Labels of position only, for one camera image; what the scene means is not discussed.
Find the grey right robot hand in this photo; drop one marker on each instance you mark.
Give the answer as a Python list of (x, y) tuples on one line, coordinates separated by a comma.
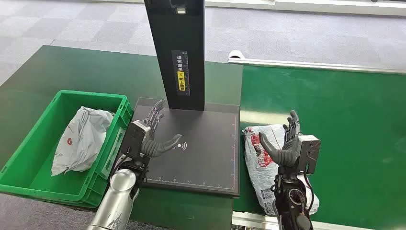
[(287, 155)]

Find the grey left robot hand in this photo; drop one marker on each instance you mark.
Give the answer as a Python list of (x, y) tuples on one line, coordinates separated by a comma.
[(149, 147)]

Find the grey package large red print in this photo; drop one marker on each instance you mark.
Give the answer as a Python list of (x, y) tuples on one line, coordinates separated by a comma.
[(257, 171)]

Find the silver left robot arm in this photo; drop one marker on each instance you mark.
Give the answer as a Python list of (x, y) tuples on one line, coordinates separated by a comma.
[(120, 190)]

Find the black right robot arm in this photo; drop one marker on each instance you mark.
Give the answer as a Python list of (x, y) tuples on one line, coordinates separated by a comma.
[(291, 196)]

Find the black inbound scanner machine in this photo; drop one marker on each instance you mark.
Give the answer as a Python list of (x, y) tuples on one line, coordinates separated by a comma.
[(203, 152)]

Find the green conveyor belt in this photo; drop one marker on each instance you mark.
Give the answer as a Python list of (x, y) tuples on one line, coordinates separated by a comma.
[(349, 143)]

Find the grey package small red logo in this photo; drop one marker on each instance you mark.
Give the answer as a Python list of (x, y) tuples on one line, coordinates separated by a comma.
[(82, 139)]

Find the white conveyor roller cap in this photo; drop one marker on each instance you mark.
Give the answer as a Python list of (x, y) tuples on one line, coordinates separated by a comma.
[(236, 54)]

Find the black yellow label sticker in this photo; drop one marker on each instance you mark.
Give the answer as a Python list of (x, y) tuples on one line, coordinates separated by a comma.
[(180, 81)]

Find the green plastic crate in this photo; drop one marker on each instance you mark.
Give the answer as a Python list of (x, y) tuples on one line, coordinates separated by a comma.
[(31, 165)]

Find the white low ledge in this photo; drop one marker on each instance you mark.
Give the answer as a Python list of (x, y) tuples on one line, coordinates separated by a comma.
[(317, 6)]

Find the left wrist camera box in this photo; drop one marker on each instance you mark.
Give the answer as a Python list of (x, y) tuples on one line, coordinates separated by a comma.
[(134, 139)]

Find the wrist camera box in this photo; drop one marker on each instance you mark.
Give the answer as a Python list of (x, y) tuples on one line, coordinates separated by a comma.
[(134, 139), (309, 152)]

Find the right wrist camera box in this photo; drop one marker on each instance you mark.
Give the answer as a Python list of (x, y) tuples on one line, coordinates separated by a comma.
[(309, 152)]

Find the aluminium conveyor frame rail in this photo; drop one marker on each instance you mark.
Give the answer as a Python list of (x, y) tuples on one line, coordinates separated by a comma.
[(253, 220)]

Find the aluminium conveyor side rail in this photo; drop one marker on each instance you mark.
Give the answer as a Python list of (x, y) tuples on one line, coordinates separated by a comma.
[(317, 65)]

